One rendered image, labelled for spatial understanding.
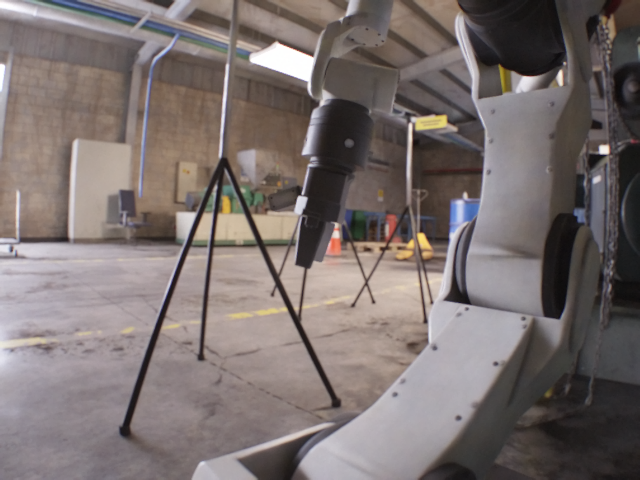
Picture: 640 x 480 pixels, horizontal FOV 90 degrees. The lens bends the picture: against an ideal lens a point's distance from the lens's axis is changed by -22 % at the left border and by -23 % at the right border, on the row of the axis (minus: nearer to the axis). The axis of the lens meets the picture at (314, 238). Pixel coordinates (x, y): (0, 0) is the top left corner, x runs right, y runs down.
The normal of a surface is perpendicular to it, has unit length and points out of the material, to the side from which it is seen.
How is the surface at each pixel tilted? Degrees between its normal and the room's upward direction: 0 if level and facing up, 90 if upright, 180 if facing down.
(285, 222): 94
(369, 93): 89
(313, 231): 89
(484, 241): 67
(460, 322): 29
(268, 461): 90
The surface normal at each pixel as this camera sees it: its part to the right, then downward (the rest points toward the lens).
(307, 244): -0.14, 0.01
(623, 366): -0.70, 0.00
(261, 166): 0.58, 0.40
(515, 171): -0.75, -0.20
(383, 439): -0.16, -0.97
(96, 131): 0.72, 0.05
